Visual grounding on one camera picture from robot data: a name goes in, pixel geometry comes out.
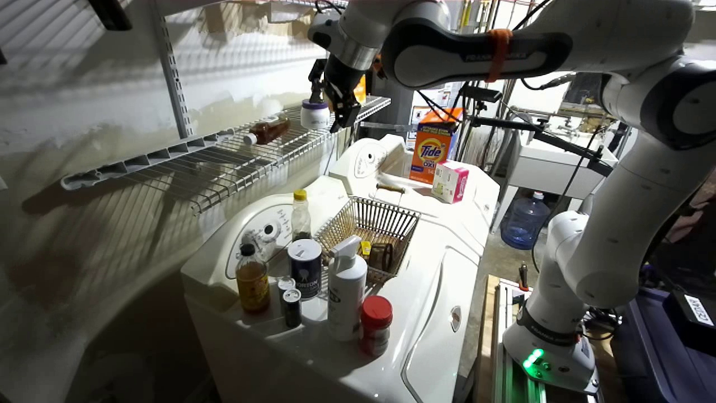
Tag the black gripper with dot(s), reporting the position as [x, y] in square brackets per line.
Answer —
[346, 79]

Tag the brown liquid bottle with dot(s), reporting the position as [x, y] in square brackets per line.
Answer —
[270, 130]

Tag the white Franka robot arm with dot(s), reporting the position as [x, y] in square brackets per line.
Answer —
[635, 193]

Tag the clear bottle yellow cap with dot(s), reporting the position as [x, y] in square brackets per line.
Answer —
[300, 215]

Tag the white spray bottle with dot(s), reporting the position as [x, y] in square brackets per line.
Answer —
[348, 293]

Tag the amber bottle black cap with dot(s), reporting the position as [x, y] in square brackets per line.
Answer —
[254, 282]

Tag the white jar purple lid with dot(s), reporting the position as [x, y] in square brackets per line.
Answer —
[315, 117]

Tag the orange Tide detergent box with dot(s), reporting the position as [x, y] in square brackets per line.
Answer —
[433, 148]

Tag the pink white box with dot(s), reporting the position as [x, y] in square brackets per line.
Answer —
[451, 183]

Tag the small yellow item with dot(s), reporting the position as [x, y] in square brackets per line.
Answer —
[366, 247]

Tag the dark small jar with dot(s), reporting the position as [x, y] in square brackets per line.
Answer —
[306, 266]

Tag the white dryer machine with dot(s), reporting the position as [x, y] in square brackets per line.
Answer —
[478, 204]

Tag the white washing machine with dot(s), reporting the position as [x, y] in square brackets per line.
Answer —
[426, 299]

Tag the red lid container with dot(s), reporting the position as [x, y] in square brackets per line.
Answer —
[376, 322]

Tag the blue water jug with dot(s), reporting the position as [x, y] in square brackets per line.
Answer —
[525, 223]

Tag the wooden platform board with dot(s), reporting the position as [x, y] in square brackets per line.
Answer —
[493, 337]

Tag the dark blue bin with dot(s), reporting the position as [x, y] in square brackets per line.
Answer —
[656, 360]

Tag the metal shelf upright rail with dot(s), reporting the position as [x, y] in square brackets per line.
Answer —
[173, 70]

